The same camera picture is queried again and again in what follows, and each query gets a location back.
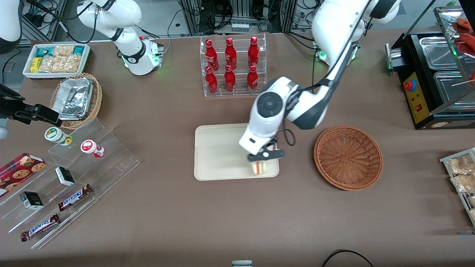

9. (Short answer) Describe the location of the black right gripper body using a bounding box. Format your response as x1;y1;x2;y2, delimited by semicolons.
0;85;24;119

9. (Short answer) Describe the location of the clear acrylic bottle rack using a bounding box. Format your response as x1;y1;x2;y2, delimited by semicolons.
199;33;267;98

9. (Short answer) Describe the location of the black food warmer machine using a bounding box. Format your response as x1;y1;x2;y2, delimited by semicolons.
385;6;475;130

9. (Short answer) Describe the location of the brown wicker basket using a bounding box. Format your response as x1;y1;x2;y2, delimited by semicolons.
314;125;383;191

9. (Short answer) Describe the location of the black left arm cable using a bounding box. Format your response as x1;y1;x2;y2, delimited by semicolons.
276;0;371;147

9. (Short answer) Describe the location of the green sunflower lidded cup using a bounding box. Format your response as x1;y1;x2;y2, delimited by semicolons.
44;127;73;146

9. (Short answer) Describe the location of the aluminium foil container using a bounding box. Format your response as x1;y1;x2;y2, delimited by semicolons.
52;77;94;121

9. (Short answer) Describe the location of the white snack bin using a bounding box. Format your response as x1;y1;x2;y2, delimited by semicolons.
22;43;91;80

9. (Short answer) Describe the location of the clear acrylic stepped shelf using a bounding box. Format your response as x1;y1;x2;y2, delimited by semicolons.
0;118;141;250

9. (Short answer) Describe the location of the red tartan cookie box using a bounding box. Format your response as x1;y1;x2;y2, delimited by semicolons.
0;153;47;198

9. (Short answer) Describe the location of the steel warmer pan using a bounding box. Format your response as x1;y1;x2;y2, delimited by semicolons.
433;70;475;102
419;36;462;71

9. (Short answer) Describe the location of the black table cable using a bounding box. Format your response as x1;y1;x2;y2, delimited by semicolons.
321;249;374;267

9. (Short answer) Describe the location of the triangle sandwich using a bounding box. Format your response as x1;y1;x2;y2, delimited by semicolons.
252;161;269;176

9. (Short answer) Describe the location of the tray of packaged snacks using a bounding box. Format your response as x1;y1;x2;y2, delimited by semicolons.
439;148;475;227

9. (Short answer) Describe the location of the small black box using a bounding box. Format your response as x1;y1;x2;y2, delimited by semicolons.
55;167;76;187
19;191;44;210

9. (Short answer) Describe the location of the light wicker basket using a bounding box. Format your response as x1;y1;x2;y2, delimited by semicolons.
49;72;103;130

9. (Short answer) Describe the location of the red cola bottle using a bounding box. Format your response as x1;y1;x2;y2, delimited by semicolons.
224;64;236;93
224;37;237;71
205;39;219;72
247;65;259;93
205;66;219;95
248;36;260;69

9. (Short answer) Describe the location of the cream plastic tray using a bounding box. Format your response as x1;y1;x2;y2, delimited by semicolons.
194;122;280;181

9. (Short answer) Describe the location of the aluminium equipment rack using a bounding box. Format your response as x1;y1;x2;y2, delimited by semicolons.
178;0;297;36

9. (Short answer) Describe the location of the Snickers chocolate bar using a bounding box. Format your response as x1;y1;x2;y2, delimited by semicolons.
58;184;93;212
20;214;60;242

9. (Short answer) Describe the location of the red lidded cup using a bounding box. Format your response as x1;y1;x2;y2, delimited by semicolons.
81;139;105;158

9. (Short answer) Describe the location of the clear cracker bag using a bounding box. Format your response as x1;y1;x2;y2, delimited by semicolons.
52;45;75;57
38;55;82;73

